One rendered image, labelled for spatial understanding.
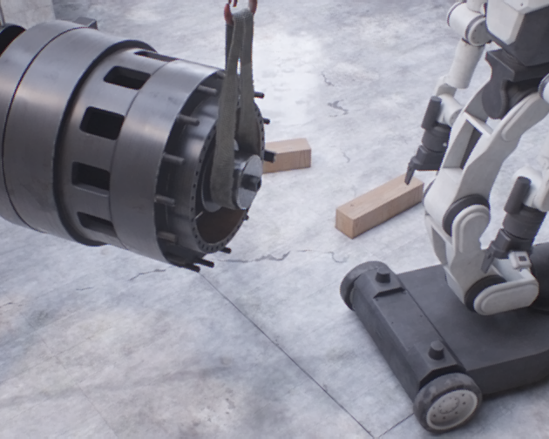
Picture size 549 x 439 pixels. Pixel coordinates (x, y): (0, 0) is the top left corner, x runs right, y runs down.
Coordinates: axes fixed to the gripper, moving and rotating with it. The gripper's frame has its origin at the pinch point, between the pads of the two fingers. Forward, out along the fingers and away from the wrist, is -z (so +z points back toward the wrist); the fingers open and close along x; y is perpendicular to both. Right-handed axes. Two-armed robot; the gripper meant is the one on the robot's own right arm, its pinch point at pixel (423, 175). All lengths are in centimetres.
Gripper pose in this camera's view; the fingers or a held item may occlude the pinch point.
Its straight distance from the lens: 262.1
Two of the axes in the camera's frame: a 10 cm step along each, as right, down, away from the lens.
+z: 1.8, -8.2, -5.4
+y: 3.3, 5.7, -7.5
